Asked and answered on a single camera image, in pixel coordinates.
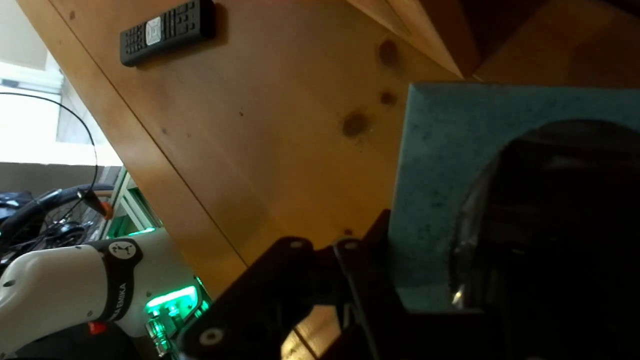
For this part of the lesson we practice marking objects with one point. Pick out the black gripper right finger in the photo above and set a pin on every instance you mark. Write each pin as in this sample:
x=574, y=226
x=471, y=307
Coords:
x=561, y=252

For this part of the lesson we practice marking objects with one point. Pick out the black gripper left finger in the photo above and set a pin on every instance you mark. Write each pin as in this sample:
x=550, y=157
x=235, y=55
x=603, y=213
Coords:
x=280, y=292

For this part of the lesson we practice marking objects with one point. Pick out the teal tissue box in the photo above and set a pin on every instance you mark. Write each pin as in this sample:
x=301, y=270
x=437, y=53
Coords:
x=452, y=147

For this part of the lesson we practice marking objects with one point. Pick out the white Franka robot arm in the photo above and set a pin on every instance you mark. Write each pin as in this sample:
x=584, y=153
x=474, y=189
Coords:
x=60, y=286

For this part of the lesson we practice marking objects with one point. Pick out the large wooden back board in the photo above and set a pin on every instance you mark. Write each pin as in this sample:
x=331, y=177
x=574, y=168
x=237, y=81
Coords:
x=507, y=32

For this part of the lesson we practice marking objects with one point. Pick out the black remote control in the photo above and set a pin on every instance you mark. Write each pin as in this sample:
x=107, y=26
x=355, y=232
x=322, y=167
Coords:
x=166, y=30

